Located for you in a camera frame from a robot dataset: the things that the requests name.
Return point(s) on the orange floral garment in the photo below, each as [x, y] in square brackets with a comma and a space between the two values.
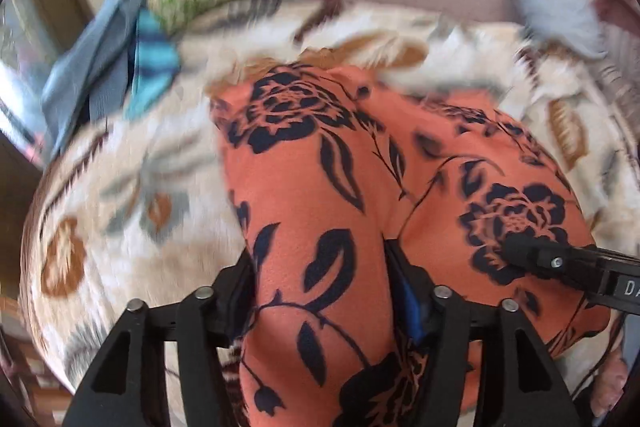
[320, 187]

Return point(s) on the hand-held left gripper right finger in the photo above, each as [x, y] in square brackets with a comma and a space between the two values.
[412, 307]

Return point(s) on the grey-blue cloth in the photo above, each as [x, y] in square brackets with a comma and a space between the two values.
[95, 57]

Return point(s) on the red striped cloth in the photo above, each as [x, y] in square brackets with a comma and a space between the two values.
[620, 42]

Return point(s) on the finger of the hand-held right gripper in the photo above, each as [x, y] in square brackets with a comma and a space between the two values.
[540, 257]

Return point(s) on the teal striped cloth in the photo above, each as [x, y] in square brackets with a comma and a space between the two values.
[152, 62]

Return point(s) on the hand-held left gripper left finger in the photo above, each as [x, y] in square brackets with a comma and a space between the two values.
[235, 302]

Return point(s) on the cream leaf print blanket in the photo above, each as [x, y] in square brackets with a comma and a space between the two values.
[125, 207]

